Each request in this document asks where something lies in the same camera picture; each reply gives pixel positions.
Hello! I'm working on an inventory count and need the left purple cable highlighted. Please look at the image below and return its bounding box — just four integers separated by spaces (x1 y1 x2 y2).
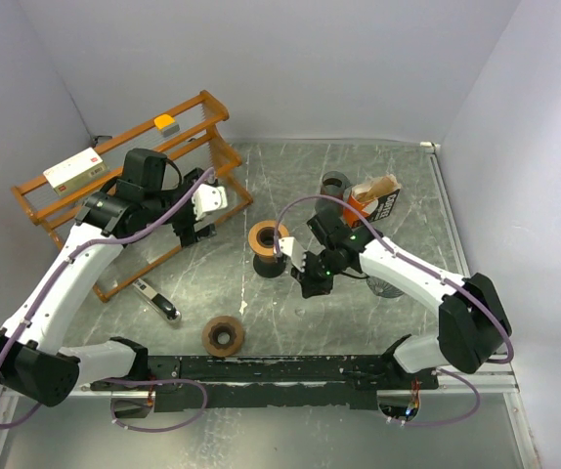
0 167 216 434

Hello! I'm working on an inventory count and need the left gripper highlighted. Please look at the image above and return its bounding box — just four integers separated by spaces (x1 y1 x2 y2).
145 167 217 246

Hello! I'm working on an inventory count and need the orange wooden rack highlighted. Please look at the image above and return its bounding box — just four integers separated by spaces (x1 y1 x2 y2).
10 89 254 303

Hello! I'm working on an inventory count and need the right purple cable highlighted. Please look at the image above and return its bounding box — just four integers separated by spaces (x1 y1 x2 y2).
273 194 515 427

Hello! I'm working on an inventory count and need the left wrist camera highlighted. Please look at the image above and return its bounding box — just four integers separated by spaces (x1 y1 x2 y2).
192 184 228 221

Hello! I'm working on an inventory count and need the orange coffee filter box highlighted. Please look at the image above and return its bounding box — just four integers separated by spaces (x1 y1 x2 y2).
347 174 402 222

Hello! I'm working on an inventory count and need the brown scalloped dripper ring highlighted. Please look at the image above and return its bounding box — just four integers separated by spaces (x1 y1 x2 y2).
201 315 245 358

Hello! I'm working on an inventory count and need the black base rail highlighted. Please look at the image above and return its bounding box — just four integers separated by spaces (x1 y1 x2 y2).
89 354 441 414

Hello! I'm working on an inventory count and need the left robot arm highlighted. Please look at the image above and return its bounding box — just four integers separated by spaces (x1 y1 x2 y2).
0 149 227 407

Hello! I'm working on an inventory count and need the clear glass lid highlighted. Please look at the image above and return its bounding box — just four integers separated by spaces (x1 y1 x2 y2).
282 295 327 329

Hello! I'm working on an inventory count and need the aluminium frame rail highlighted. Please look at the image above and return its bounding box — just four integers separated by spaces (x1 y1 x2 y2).
0 365 520 426

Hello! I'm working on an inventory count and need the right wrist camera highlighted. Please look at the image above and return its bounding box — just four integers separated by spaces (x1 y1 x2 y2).
279 236 307 273

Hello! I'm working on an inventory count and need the orange grey small box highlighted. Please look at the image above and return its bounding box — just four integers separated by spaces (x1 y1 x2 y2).
153 113 180 138

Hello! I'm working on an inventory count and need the clear glass ribbed dripper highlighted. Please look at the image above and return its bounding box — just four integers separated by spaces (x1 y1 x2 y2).
366 277 404 299

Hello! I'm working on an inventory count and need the purple cable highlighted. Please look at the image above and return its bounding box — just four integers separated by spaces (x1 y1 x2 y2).
0 167 216 434
273 194 515 427

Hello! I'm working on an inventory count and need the dark glass carafe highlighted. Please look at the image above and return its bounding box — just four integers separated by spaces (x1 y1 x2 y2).
253 255 286 278

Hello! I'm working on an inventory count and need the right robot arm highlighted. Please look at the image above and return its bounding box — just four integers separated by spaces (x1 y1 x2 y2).
279 213 513 389

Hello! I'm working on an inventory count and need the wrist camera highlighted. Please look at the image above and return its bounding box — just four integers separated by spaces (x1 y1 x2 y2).
279 236 307 273
192 184 228 221

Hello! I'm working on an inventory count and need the silver black coffee scoop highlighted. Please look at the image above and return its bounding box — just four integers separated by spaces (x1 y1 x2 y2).
132 278 182 323

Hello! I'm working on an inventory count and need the white flat box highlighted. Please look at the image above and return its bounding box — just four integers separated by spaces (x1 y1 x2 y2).
43 148 108 196

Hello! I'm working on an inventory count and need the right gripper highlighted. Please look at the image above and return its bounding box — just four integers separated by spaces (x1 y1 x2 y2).
290 246 341 297

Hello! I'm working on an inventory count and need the grey glass carafe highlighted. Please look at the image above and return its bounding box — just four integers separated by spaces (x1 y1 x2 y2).
320 171 351 200

